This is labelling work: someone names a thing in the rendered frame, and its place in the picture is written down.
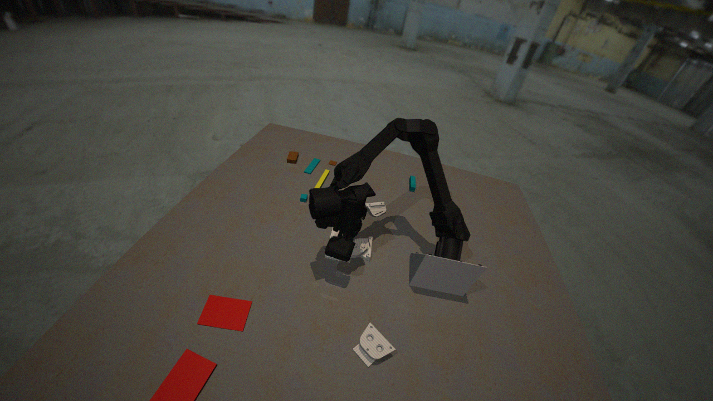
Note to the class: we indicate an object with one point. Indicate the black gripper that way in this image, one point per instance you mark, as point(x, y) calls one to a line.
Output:
point(341, 247)

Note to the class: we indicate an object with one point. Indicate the teal flat bar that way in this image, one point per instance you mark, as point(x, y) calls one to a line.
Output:
point(312, 166)

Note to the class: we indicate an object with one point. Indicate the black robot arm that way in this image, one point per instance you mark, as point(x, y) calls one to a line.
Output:
point(325, 203)

